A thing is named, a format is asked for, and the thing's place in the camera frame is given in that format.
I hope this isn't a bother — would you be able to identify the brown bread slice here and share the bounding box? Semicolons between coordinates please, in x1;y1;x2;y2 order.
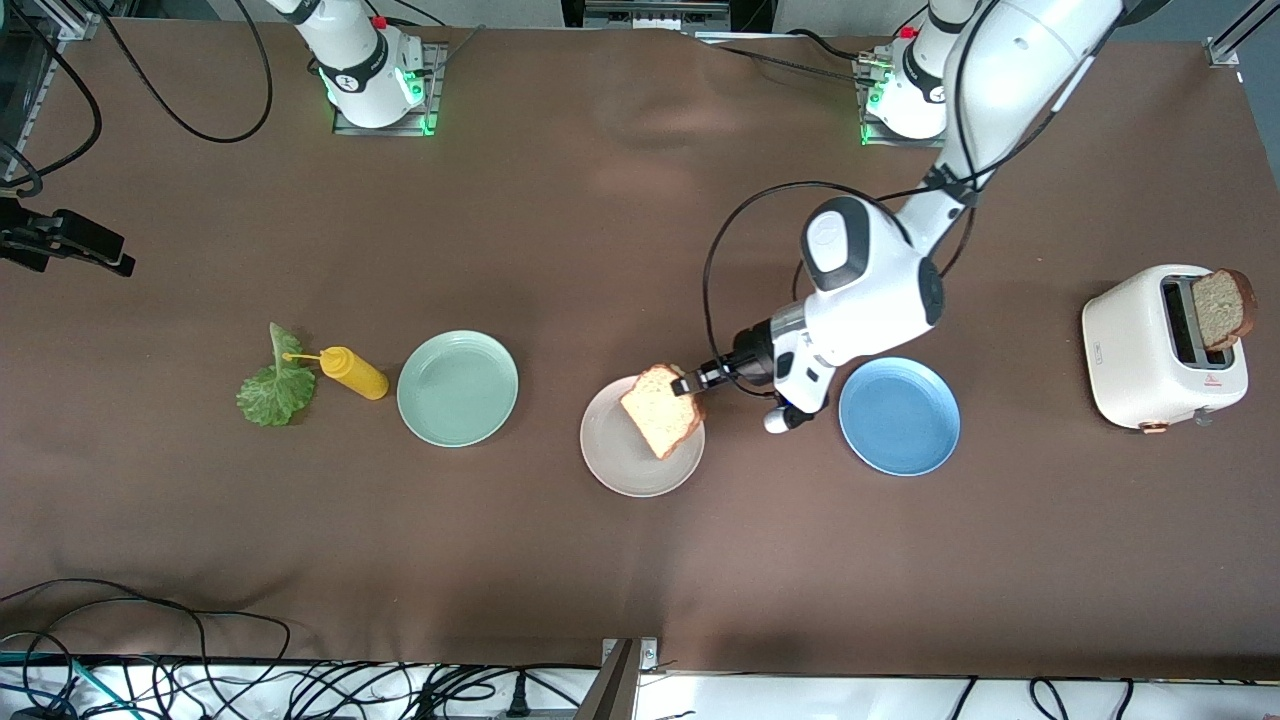
620;364;706;461
1192;268;1258;351

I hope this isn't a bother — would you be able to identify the green lettuce leaf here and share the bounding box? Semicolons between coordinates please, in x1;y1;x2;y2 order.
236;322;317;428

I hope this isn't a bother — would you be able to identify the yellow mustard squeeze bottle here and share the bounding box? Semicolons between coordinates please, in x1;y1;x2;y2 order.
283;346;390;401

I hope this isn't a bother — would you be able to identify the beige plate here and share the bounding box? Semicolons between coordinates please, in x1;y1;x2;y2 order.
580;375;706;498

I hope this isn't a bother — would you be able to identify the blue plate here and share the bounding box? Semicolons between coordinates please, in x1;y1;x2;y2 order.
838;357;961;477

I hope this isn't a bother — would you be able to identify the mint green plate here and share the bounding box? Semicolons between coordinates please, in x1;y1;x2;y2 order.
397;330;520;448

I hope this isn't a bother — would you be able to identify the brown table cover cloth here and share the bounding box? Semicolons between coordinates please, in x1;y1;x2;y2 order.
0;18;1280;681

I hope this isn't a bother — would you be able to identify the white toaster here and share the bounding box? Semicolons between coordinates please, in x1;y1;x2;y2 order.
1082;264;1250;433

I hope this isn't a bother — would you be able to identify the black equipment stand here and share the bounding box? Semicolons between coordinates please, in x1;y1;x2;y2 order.
560;0;776;36

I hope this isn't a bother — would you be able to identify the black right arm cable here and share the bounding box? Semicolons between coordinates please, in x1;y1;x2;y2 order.
0;0;273;196

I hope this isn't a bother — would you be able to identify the aluminium frame profile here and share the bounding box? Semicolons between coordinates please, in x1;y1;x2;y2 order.
0;0;101;181
1205;0;1280;69

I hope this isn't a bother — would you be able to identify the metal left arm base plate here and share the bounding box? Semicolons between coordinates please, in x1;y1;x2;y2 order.
858;55;951;149

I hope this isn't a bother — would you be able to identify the black cable to arm base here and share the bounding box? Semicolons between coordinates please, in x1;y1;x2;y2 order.
700;28;906;86

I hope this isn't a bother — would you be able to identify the aluminium table edge bracket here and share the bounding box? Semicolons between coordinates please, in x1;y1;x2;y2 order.
575;637;661;720

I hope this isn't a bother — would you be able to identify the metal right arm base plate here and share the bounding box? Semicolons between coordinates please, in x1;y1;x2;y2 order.
332;42;448;137

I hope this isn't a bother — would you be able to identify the long looping black cable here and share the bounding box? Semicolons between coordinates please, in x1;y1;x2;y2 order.
0;578;293;720

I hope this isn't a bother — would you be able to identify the teal cable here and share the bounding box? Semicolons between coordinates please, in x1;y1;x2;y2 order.
0;650;136;720

